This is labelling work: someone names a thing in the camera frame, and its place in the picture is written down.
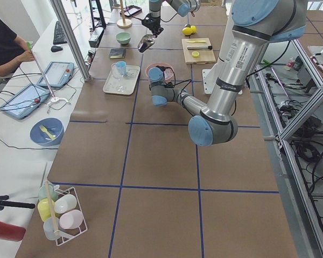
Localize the blue teach pendant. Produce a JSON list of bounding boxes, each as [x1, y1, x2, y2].
[[44, 61, 75, 88], [0, 84, 50, 119]]

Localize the cream bear tray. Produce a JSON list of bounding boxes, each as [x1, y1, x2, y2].
[[103, 61, 140, 95]]

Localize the grey folded cloth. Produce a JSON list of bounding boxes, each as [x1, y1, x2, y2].
[[109, 48, 126, 59]]

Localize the steel muddler rod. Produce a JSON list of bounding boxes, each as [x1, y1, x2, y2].
[[187, 45, 213, 51]]

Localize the pink bowl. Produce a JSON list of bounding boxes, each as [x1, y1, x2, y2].
[[145, 62, 175, 84]]

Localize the wooden cutting board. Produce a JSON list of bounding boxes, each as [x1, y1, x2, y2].
[[181, 38, 216, 64]]

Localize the white cup in rack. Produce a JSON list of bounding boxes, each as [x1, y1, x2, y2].
[[54, 194, 78, 214]]

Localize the white wire cup rack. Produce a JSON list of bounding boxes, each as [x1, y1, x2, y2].
[[43, 181, 88, 246]]

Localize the yellow lemon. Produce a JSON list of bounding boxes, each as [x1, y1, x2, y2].
[[191, 25, 196, 34], [182, 27, 193, 36]]

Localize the half lemon slice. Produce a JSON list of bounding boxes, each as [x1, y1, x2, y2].
[[191, 51, 200, 58]]

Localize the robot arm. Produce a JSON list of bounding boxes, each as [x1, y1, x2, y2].
[[141, 0, 201, 36], [148, 1, 307, 146]]

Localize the steel ice scoop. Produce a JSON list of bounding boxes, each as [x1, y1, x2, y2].
[[138, 34, 157, 53]]

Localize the wooden mug tree stand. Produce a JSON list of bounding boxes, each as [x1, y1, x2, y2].
[[116, 0, 132, 29]]

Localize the aluminium frame post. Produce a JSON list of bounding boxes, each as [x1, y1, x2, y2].
[[50, 0, 91, 82]]

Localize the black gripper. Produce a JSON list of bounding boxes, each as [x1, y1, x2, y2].
[[142, 13, 163, 34]]

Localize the black keyboard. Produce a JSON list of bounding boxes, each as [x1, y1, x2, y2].
[[53, 21, 67, 45]]

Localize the green bowl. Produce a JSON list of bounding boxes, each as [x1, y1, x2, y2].
[[116, 32, 131, 45]]

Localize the clear wine glass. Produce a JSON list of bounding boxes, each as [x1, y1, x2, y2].
[[111, 63, 125, 92]]

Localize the black computer mouse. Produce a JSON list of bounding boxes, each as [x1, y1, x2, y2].
[[51, 45, 63, 53]]

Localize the blue bowl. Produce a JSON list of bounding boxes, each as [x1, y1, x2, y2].
[[30, 118, 64, 147]]

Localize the red bottle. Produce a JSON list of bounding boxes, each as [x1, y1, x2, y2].
[[0, 221, 26, 242]]

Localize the clear ice cubes in bowl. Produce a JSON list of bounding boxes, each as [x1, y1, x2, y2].
[[164, 68, 174, 82]]

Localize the person in black shirt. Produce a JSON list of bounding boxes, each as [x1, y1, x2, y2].
[[0, 20, 34, 77]]

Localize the yellow plastic fork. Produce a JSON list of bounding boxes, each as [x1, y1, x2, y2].
[[39, 125, 55, 140]]

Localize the blue plastic cup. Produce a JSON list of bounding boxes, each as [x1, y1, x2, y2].
[[115, 61, 127, 76]]

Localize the black tripod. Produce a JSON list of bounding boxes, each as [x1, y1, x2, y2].
[[0, 195, 35, 211]]

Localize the yellow cup in rack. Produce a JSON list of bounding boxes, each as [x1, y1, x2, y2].
[[37, 198, 51, 222]]

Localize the pink cup in rack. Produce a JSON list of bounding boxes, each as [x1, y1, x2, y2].
[[59, 210, 83, 230]]

